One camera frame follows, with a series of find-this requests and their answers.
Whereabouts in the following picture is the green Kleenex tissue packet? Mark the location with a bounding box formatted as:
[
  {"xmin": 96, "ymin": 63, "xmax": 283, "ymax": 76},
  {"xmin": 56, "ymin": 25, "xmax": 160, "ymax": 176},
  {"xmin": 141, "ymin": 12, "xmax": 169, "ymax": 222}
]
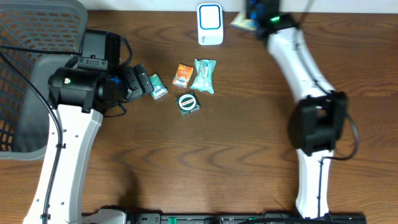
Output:
[{"xmin": 149, "ymin": 73, "xmax": 168, "ymax": 100}]

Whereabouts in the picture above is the large yellow snack bag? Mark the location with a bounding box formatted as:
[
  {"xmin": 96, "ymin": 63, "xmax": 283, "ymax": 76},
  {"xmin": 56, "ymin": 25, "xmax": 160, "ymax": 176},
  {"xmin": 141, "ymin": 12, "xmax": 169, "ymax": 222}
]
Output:
[{"xmin": 230, "ymin": 12, "xmax": 256, "ymax": 32}]

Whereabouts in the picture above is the orange tissue packet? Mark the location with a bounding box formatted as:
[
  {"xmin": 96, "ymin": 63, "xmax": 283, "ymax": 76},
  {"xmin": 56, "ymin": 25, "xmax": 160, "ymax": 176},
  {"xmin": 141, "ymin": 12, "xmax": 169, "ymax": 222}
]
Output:
[{"xmin": 172, "ymin": 64, "xmax": 193, "ymax": 88}]

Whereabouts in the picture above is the dark green Zam-Buk box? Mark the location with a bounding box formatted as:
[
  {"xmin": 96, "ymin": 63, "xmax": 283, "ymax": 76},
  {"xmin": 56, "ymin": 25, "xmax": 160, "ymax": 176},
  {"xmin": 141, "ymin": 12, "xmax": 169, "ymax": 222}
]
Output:
[{"xmin": 176, "ymin": 91, "xmax": 200, "ymax": 116}]

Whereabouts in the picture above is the light teal snack packet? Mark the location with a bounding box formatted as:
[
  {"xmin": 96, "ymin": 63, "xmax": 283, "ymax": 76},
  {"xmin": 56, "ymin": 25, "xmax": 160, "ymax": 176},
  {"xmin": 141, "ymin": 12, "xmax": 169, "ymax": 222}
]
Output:
[{"xmin": 190, "ymin": 59, "xmax": 216, "ymax": 94}]

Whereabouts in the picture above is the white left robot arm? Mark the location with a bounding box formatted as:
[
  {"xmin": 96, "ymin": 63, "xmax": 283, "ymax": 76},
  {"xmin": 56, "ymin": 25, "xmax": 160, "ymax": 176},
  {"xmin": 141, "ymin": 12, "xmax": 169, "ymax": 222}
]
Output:
[{"xmin": 24, "ymin": 30, "xmax": 154, "ymax": 223}]

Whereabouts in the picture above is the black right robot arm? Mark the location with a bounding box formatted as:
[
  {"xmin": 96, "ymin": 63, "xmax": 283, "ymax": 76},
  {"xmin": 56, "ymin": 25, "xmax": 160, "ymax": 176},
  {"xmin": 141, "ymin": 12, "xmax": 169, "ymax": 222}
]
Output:
[{"xmin": 245, "ymin": 0, "xmax": 348, "ymax": 219}]

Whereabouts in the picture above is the white barcode scanner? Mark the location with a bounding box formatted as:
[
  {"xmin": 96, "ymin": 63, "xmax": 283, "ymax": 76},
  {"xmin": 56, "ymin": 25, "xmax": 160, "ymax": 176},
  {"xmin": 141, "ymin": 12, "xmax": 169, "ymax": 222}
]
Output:
[{"xmin": 197, "ymin": 2, "xmax": 224, "ymax": 45}]

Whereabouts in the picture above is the grey plastic mesh basket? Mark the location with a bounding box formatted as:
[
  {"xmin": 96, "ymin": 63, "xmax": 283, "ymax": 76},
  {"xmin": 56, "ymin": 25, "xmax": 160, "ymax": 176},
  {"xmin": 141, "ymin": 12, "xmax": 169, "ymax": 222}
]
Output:
[{"xmin": 1, "ymin": 0, "xmax": 88, "ymax": 161}]

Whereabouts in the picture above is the black left camera cable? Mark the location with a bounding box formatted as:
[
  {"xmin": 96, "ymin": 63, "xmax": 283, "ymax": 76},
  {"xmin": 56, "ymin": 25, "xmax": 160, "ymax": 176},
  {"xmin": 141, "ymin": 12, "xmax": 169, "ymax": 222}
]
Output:
[{"xmin": 0, "ymin": 45, "xmax": 83, "ymax": 224}]

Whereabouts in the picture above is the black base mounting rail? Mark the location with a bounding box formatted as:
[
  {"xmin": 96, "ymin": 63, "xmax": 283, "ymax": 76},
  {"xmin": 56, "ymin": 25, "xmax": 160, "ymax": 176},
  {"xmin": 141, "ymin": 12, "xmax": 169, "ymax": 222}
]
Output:
[{"xmin": 82, "ymin": 209, "xmax": 367, "ymax": 224}]

